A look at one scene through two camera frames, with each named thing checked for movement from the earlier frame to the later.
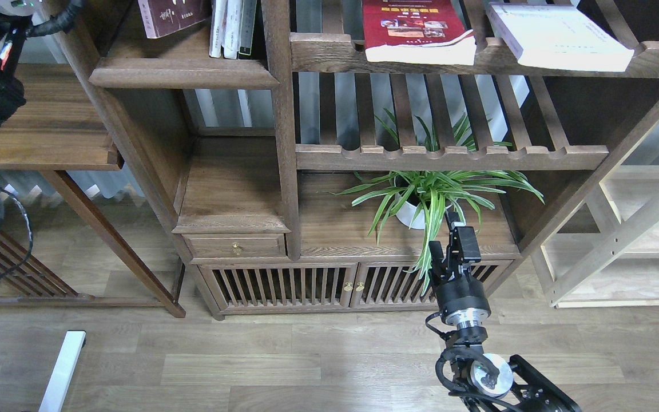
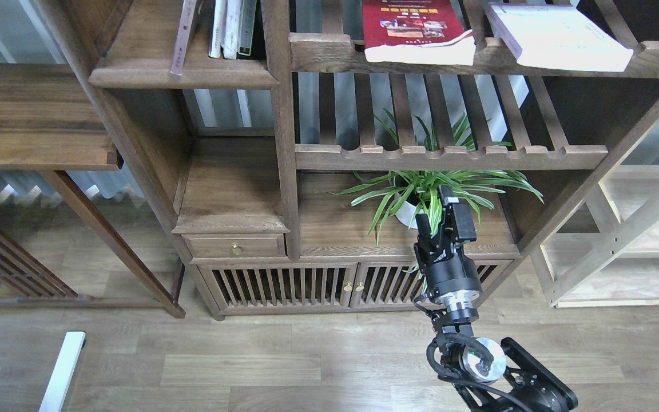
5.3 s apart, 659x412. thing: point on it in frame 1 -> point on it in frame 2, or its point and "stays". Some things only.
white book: x=560 y=36 stays
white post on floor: x=62 y=371 stays
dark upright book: x=248 y=15 stays
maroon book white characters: x=163 y=17 -> x=187 y=13
